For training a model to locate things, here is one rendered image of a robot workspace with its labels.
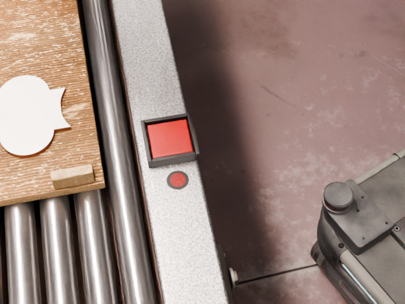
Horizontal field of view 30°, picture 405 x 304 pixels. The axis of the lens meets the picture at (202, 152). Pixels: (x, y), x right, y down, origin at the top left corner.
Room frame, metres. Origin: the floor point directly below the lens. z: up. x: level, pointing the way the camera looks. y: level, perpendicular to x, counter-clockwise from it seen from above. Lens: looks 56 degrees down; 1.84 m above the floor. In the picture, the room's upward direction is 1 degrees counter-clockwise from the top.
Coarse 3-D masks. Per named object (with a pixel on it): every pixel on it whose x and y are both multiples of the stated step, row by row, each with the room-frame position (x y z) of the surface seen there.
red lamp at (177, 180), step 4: (172, 176) 0.57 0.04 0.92; (176, 176) 0.57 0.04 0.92; (180, 176) 0.57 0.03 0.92; (172, 180) 0.57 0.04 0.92; (176, 180) 0.57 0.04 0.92; (180, 180) 0.57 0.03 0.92; (184, 180) 0.57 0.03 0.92; (172, 184) 0.56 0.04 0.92; (176, 184) 0.56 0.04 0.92; (180, 184) 0.56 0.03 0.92
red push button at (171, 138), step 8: (184, 120) 0.66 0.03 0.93; (152, 128) 0.65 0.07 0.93; (160, 128) 0.65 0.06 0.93; (168, 128) 0.65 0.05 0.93; (176, 128) 0.65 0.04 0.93; (184, 128) 0.65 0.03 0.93; (152, 136) 0.63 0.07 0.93; (160, 136) 0.63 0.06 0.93; (168, 136) 0.63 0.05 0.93; (176, 136) 0.63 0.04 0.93; (184, 136) 0.63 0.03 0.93; (152, 144) 0.62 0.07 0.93; (160, 144) 0.62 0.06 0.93; (168, 144) 0.62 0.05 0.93; (176, 144) 0.62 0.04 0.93; (184, 144) 0.62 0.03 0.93; (152, 152) 0.61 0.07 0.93; (160, 152) 0.61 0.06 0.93; (168, 152) 0.61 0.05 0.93; (176, 152) 0.61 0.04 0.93; (184, 152) 0.61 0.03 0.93
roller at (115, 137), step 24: (96, 0) 0.92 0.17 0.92; (96, 24) 0.87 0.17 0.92; (96, 48) 0.82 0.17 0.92; (96, 72) 0.77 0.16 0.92; (96, 96) 0.73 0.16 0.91; (120, 96) 0.73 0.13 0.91; (120, 120) 0.67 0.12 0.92; (120, 144) 0.63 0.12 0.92; (120, 168) 0.59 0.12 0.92; (120, 192) 0.55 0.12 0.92; (120, 216) 0.51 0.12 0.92; (120, 240) 0.47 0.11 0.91; (144, 240) 0.48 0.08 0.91; (120, 264) 0.44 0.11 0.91; (144, 264) 0.44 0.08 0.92; (144, 288) 0.40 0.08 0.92
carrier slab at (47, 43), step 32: (0, 0) 0.91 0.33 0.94; (32, 0) 0.91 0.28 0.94; (64, 0) 0.91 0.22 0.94; (0, 32) 0.84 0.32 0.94; (32, 32) 0.84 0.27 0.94; (64, 32) 0.84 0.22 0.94; (0, 64) 0.77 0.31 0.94; (32, 64) 0.77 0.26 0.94; (64, 64) 0.77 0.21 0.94; (64, 96) 0.71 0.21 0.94; (96, 128) 0.65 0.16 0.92; (0, 160) 0.59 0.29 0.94; (32, 160) 0.59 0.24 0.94; (64, 160) 0.59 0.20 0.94; (96, 160) 0.59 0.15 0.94; (0, 192) 0.54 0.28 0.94; (32, 192) 0.54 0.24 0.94; (64, 192) 0.54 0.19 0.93
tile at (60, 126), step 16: (16, 80) 0.73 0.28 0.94; (32, 80) 0.73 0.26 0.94; (0, 96) 0.70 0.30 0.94; (16, 96) 0.70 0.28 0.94; (32, 96) 0.70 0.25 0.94; (48, 96) 0.70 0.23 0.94; (0, 112) 0.67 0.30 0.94; (16, 112) 0.67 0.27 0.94; (32, 112) 0.67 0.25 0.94; (48, 112) 0.67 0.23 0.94; (0, 128) 0.64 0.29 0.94; (16, 128) 0.64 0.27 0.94; (32, 128) 0.64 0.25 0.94; (48, 128) 0.64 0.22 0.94; (64, 128) 0.64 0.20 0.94; (16, 144) 0.61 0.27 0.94; (32, 144) 0.61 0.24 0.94; (48, 144) 0.62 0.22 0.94
